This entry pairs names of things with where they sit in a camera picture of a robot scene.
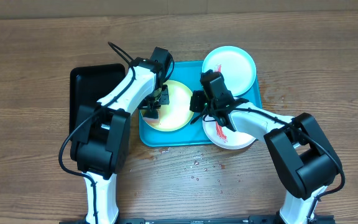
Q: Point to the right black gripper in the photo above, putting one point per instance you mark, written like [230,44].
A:
[202,98]

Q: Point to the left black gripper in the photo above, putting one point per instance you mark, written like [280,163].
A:
[165,99]

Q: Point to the white plate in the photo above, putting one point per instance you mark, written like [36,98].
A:
[224,137]

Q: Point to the yellow-green rimmed plate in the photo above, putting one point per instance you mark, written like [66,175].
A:
[176,114]

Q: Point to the green and brown sponge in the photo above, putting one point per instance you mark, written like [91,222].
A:
[151,116]

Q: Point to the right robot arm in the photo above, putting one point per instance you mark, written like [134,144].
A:
[304,159]

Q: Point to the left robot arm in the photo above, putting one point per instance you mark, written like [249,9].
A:
[102,101]

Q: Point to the black plastic tray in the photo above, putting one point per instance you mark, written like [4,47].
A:
[89,84]

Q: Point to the light blue rimmed plate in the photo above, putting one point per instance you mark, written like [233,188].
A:
[236,65]

